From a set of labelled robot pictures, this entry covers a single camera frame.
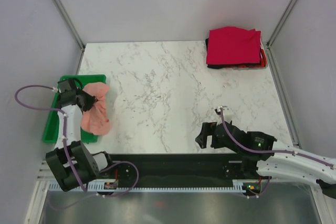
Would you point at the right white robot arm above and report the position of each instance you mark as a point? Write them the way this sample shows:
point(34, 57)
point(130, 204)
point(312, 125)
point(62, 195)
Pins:
point(265, 156)

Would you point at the aluminium frame post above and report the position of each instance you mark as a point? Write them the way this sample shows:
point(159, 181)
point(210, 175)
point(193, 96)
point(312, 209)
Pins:
point(65, 16)
point(288, 10)

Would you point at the folded red t shirt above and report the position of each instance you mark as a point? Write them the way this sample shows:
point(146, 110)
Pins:
point(232, 32)

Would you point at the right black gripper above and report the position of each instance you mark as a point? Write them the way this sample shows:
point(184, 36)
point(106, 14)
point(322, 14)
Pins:
point(207, 129)

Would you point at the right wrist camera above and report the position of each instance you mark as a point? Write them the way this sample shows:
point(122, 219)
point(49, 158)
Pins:
point(224, 112)

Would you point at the pink t shirt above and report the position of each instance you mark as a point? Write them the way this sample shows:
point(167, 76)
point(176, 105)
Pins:
point(96, 120)

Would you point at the right aluminium frame post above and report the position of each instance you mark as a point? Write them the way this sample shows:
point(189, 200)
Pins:
point(288, 10)

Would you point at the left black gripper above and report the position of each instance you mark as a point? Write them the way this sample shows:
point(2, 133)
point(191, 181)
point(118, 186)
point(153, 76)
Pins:
point(91, 100)

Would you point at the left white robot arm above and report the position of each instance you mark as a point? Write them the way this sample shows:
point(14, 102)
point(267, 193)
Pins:
point(70, 161)

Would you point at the white slotted cable duct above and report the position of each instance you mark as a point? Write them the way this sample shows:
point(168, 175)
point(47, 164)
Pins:
point(103, 187)

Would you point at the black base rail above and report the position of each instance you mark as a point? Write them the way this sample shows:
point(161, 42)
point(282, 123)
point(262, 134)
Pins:
point(168, 170)

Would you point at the left aluminium frame post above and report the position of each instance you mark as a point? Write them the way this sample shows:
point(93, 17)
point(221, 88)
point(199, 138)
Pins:
point(65, 16)

